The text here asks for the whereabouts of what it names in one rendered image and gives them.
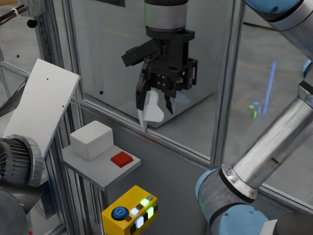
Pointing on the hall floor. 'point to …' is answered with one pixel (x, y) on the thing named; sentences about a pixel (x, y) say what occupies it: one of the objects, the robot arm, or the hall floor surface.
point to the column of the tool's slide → (81, 198)
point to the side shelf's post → (101, 198)
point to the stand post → (60, 186)
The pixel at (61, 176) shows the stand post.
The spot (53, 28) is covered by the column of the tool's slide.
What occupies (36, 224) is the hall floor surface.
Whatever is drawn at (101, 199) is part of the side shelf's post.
